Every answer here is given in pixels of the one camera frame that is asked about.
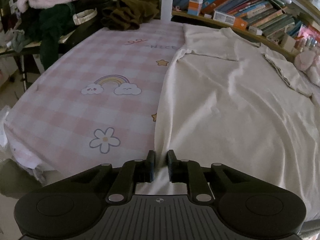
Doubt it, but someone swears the dark green cloth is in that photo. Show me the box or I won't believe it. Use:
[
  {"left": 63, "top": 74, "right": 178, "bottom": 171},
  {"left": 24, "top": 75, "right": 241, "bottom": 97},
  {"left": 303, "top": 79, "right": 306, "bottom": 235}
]
[{"left": 21, "top": 4, "right": 75, "bottom": 72}]

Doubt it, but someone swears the pink checked cartoon mat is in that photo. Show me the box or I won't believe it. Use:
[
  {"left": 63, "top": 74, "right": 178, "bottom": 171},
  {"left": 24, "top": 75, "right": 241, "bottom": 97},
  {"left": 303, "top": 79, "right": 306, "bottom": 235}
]
[{"left": 4, "top": 21, "right": 190, "bottom": 178}]

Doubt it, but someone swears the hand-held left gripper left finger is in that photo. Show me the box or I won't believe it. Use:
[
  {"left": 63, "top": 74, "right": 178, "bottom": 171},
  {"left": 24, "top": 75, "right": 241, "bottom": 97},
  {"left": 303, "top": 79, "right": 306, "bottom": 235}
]
[{"left": 64, "top": 150, "right": 156, "bottom": 203}]

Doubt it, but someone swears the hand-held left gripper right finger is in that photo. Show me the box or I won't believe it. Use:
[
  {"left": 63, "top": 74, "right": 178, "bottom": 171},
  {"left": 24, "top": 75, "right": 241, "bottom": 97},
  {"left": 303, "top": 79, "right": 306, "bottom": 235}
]
[{"left": 167, "top": 149, "right": 277, "bottom": 202}]

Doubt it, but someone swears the white bookshelf frame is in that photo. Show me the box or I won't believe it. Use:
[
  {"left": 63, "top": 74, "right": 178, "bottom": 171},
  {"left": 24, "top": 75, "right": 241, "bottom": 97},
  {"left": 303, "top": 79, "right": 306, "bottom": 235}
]
[{"left": 160, "top": 0, "right": 320, "bottom": 63}]

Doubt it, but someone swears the olive brown cloth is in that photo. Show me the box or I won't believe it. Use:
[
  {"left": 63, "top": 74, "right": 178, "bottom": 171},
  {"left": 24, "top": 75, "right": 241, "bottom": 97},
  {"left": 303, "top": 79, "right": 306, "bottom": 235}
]
[{"left": 101, "top": 0, "right": 160, "bottom": 30}]

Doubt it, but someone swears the pink white plush toy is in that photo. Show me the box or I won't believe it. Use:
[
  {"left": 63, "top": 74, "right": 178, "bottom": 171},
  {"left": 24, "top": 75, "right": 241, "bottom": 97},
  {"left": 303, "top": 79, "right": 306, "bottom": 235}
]
[{"left": 294, "top": 47, "right": 320, "bottom": 87}]

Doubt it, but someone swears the cream webbing strap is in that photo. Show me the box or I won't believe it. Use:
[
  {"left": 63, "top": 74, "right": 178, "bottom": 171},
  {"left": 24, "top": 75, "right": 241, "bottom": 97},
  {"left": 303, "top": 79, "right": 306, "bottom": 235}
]
[{"left": 72, "top": 8, "right": 97, "bottom": 25}]

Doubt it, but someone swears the cream t-shirt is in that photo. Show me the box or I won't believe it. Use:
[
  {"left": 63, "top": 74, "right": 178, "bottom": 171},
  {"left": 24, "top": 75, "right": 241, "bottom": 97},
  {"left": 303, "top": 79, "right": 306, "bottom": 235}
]
[{"left": 154, "top": 23, "right": 320, "bottom": 220}]

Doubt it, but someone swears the row of books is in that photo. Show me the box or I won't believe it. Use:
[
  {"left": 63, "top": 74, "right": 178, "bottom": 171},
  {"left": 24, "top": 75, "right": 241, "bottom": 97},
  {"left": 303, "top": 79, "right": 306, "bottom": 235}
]
[{"left": 172, "top": 0, "right": 304, "bottom": 37}]

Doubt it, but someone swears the flat white orange box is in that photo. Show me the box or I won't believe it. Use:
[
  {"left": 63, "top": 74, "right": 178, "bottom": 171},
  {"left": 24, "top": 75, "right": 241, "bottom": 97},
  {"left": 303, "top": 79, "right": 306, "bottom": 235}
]
[{"left": 212, "top": 10, "right": 248, "bottom": 29}]

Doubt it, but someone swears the cream pen holder box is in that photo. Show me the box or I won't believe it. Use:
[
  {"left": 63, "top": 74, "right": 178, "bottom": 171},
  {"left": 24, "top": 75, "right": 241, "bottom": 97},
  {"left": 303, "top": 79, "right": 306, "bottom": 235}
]
[{"left": 280, "top": 34, "right": 295, "bottom": 52}]

